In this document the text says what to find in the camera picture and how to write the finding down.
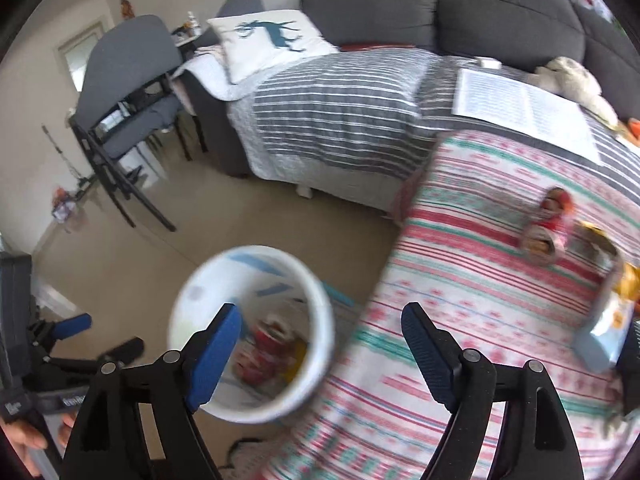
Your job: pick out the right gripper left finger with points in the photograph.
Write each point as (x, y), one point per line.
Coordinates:
(137, 422)

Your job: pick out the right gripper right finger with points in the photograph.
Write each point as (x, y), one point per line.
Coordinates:
(536, 440)

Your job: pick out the white pecan kernels snack bag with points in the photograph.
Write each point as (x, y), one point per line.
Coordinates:
(270, 355)

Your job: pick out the yellow wrapper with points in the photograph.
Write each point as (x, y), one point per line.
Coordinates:
(628, 286)

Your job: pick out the white plastic trash bin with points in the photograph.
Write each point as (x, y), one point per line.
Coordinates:
(259, 280)

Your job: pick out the person's left hand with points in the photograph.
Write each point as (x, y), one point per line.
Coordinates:
(24, 437)

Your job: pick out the light blue snack bag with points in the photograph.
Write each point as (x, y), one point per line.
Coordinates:
(599, 341)

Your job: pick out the patterned christmas tablecloth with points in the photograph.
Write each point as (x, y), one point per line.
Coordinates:
(458, 256)

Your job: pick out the brown torn foil wrapper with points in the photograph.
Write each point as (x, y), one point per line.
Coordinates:
(600, 242)

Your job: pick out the grey folding chair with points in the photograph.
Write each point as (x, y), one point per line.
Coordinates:
(126, 97)

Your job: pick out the white printed paper sheet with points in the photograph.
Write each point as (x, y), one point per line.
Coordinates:
(525, 109)

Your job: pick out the white plush toy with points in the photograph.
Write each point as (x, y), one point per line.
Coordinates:
(567, 78)

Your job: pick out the grey striped quilt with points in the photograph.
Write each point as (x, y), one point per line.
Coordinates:
(353, 124)

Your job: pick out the white deer pillow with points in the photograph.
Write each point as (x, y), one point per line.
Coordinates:
(256, 41)

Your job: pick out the dark grey sofa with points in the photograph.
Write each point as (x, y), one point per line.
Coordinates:
(522, 34)

